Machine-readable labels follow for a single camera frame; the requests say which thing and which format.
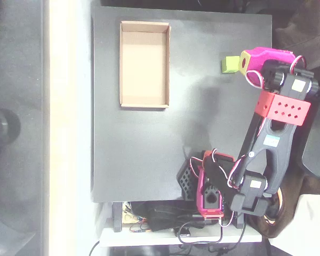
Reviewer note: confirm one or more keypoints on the cardboard box tray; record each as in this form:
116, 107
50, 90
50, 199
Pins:
144, 66

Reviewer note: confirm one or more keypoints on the grey office chair part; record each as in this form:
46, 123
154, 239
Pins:
318, 154

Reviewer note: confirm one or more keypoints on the brown jacket with button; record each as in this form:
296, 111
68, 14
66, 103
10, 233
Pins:
290, 218

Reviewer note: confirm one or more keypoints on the beige wooden piece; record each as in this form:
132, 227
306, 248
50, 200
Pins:
129, 217

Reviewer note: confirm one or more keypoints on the dark brown garment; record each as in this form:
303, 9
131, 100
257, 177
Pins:
309, 32

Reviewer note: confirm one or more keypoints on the white shelf board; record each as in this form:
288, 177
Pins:
149, 237

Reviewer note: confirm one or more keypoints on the small black connector box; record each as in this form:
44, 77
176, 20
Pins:
184, 232

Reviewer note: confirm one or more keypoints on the yellow camera mount with hole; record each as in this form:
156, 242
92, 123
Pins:
242, 70

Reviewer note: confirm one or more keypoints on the magenta gripper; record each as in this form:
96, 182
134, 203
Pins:
266, 56

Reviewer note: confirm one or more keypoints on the green cube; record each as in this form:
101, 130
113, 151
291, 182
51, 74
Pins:
230, 64

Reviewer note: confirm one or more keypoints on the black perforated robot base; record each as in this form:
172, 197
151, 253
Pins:
186, 181

